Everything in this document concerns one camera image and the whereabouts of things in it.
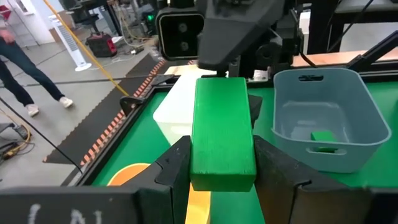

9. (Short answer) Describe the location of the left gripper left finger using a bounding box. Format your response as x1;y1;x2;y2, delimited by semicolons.
123;135;192;224

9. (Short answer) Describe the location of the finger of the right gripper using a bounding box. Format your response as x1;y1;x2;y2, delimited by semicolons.
248;94;264;129
197;0;285;72

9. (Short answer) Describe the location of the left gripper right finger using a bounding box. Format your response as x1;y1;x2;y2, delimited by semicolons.
253;135;374;224

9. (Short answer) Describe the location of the green rectangular block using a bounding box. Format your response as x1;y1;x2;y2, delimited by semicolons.
189;77;257;192

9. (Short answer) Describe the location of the small green cube block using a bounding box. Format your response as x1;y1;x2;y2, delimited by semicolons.
310;129;338;154

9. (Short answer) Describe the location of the orange plastic bin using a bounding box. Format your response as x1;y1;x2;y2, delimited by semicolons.
106;162;212;224

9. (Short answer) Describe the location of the white plastic bin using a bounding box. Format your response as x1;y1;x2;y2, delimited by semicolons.
152;73;218;146

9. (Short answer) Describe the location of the blue-grey plastic bin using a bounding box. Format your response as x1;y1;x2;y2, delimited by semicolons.
271;67;392;174

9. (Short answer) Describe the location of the black floor mat striped edge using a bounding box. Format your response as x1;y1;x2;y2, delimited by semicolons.
42;53;170;166

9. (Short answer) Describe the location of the red and black device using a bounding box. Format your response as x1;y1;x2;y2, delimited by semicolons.
85;31;118;58

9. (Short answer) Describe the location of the white tower fan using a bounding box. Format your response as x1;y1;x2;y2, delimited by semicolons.
49;14;93;72

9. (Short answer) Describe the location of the person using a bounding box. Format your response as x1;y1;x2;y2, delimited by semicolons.
0;27;75;118

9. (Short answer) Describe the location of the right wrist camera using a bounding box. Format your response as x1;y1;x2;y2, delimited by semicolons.
155;6;206;62

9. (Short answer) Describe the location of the thin black floor cable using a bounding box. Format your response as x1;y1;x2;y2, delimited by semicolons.
0;96;83;175

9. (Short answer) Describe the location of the yellow cable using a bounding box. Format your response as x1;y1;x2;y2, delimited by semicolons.
42;0;130;97

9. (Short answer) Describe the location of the yellow tool with cables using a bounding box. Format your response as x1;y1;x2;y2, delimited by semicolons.
0;107;34;161

